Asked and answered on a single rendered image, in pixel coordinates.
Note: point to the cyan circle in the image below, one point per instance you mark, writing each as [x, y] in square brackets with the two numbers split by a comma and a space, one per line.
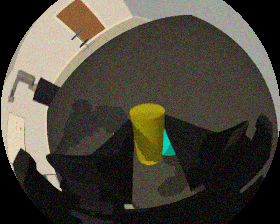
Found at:
[166, 146]

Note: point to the yellow cylinder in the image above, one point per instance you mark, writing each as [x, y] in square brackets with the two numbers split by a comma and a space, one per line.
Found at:
[148, 120]

